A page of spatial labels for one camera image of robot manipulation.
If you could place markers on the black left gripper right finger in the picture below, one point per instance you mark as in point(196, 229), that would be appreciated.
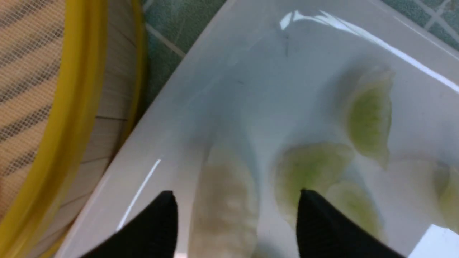
point(324, 232)

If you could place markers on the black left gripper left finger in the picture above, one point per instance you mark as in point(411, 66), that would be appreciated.
point(153, 233)

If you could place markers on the pale white dumpling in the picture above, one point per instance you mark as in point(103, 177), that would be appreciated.
point(225, 212)

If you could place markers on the pale green dumpling plate bottom right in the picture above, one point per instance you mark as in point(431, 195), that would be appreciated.
point(355, 203)

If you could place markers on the large green dumpling on plate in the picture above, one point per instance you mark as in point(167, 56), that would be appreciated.
point(313, 167)

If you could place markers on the green dumpling plate middle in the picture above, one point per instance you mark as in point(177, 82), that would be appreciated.
point(368, 116)

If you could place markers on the white square plate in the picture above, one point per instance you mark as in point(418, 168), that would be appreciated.
point(269, 75)

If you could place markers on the round yellow-rimmed bamboo steamer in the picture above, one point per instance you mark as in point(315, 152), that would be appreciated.
point(95, 107)

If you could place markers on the white mesh steamer liner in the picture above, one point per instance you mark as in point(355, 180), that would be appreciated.
point(31, 35)

